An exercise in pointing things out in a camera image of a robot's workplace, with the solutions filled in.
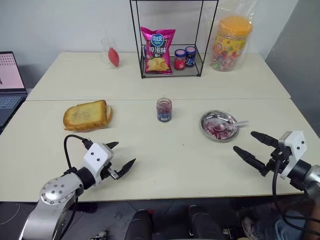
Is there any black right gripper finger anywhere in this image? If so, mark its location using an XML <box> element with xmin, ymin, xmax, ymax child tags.
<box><xmin>250</xmin><ymin>130</ymin><xmax>279</xmax><ymax>149</ymax></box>
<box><xmin>232</xmin><ymin>146</ymin><xmax>267</xmax><ymax>174</ymax></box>

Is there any toasted bread slice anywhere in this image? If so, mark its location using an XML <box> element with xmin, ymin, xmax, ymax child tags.
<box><xmin>62</xmin><ymin>99</ymin><xmax>109</xmax><ymax>132</ymax></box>

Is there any clear glass cup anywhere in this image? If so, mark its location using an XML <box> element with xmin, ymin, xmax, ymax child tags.
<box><xmin>100</xmin><ymin>37</ymin><xmax>124</xmax><ymax>69</ymax></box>

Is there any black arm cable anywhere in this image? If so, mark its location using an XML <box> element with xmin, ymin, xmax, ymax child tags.
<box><xmin>271</xmin><ymin>151</ymin><xmax>320</xmax><ymax>230</ymax></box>
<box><xmin>63</xmin><ymin>134</ymin><xmax>92</xmax><ymax>176</ymax></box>

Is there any clear plastic bag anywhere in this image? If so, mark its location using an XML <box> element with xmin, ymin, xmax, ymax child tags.
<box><xmin>201</xmin><ymin>0</ymin><xmax>259</xmax><ymax>74</ymax></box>

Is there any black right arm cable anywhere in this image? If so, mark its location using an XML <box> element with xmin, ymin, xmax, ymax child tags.
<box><xmin>271</xmin><ymin>151</ymin><xmax>320</xmax><ymax>230</ymax></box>

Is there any black wire frame rack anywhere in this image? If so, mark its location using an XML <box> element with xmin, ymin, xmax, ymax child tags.
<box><xmin>129</xmin><ymin>0</ymin><xmax>220</xmax><ymax>80</ymax></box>

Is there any round metal plate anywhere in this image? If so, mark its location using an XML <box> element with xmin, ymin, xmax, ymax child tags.
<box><xmin>199</xmin><ymin>110</ymin><xmax>240</xmax><ymax>144</ymax></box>

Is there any dark laptop computer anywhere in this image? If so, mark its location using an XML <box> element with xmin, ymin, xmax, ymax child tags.
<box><xmin>0</xmin><ymin>51</ymin><xmax>28</xmax><ymax>129</ymax></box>

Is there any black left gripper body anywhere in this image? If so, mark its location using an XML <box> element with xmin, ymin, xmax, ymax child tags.
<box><xmin>100</xmin><ymin>148</ymin><xmax>120</xmax><ymax>181</ymax></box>

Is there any candy jar orange lid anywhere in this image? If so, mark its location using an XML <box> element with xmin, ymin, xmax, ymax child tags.
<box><xmin>211</xmin><ymin>15</ymin><xmax>254</xmax><ymax>72</ymax></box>

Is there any red jar with blue lid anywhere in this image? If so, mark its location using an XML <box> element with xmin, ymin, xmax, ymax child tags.
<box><xmin>174</xmin><ymin>49</ymin><xmax>187</xmax><ymax>71</ymax></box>

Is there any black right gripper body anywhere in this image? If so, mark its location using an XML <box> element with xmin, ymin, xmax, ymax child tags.
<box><xmin>259</xmin><ymin>146</ymin><xmax>293</xmax><ymax>177</ymax></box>

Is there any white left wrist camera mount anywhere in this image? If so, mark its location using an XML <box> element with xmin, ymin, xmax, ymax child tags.
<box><xmin>81</xmin><ymin>142</ymin><xmax>115</xmax><ymax>186</ymax></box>

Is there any red bulb pipette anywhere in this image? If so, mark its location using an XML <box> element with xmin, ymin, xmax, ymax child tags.
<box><xmin>103</xmin><ymin>21</ymin><xmax>121</xmax><ymax>68</ymax></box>

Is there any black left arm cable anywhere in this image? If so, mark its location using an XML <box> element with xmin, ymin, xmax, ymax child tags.
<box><xmin>63</xmin><ymin>134</ymin><xmax>92</xmax><ymax>176</ymax></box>

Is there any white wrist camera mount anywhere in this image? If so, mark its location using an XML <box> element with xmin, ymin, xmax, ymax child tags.
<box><xmin>81</xmin><ymin>142</ymin><xmax>115</xmax><ymax>186</ymax></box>
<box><xmin>277</xmin><ymin>130</ymin><xmax>307</xmax><ymax>180</ymax></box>

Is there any white plastic spoon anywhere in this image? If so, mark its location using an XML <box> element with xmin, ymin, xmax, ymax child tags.
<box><xmin>213</xmin><ymin>120</ymin><xmax>250</xmax><ymax>132</ymax></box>

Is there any person's jeans leg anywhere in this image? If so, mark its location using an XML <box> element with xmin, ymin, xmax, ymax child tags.
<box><xmin>274</xmin><ymin>212</ymin><xmax>320</xmax><ymax>240</ymax></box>

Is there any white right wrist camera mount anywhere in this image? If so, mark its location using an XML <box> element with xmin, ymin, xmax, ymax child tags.
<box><xmin>277</xmin><ymin>130</ymin><xmax>307</xmax><ymax>180</ymax></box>

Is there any pink potato chips bag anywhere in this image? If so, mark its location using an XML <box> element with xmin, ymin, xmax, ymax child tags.
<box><xmin>139</xmin><ymin>26</ymin><xmax>177</xmax><ymax>75</ymax></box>

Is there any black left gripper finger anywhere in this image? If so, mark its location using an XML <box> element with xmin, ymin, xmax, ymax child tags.
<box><xmin>104</xmin><ymin>141</ymin><xmax>120</xmax><ymax>151</ymax></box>
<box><xmin>115</xmin><ymin>157</ymin><xmax>137</xmax><ymax>180</ymax></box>

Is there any dark rounded shape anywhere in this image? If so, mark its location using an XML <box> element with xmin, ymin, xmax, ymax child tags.
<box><xmin>187</xmin><ymin>204</ymin><xmax>224</xmax><ymax>240</ymax></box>
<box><xmin>128</xmin><ymin>209</ymin><xmax>154</xmax><ymax>240</ymax></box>

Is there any open glass jam jar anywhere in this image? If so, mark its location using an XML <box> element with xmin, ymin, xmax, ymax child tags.
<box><xmin>156</xmin><ymin>97</ymin><xmax>174</xmax><ymax>123</ymax></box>

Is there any person's sneaker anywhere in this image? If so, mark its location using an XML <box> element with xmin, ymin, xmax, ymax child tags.
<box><xmin>240</xmin><ymin>216</ymin><xmax>259</xmax><ymax>240</ymax></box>

